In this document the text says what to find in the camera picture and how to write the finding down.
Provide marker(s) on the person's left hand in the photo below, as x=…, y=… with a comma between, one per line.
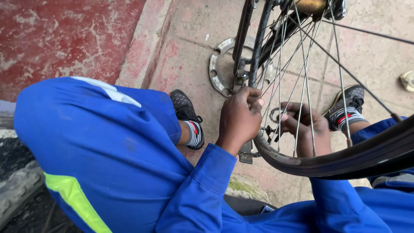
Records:
x=237, y=121

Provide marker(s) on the person's right hand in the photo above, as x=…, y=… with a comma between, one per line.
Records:
x=307, y=127

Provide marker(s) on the person's right fingers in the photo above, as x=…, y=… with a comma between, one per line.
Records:
x=291, y=118

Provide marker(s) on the round metal spoke wrench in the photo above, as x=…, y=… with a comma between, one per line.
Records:
x=275, y=115

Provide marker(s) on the black bicycle frame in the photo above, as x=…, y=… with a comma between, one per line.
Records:
x=258, y=42

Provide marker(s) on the grey metal brake part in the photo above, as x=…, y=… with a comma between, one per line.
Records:
x=246, y=155

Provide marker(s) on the striped right sock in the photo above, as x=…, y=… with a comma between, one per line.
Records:
x=351, y=117

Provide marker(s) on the striped sock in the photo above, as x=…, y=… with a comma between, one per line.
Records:
x=194, y=132
x=351, y=117

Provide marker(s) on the black right sneaker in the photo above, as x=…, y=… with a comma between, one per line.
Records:
x=351, y=97

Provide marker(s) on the black sneaker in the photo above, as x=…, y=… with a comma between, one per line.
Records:
x=351, y=97
x=184, y=106

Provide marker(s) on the spoked bicycle wheel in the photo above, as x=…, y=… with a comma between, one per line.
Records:
x=339, y=160

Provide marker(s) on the mossy grey stone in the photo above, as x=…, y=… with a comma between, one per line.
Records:
x=245, y=187

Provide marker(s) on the black stool seat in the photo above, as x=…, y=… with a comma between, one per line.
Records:
x=245, y=204

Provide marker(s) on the striped left sock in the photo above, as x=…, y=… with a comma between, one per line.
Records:
x=194, y=132

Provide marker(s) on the black left sneaker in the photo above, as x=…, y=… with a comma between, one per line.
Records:
x=184, y=106

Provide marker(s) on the cream round object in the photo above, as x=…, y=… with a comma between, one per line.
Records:
x=408, y=81

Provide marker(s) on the blue work overall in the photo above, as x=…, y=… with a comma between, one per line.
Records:
x=106, y=155

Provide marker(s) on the black rubber tyre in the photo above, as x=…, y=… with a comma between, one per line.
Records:
x=19, y=191

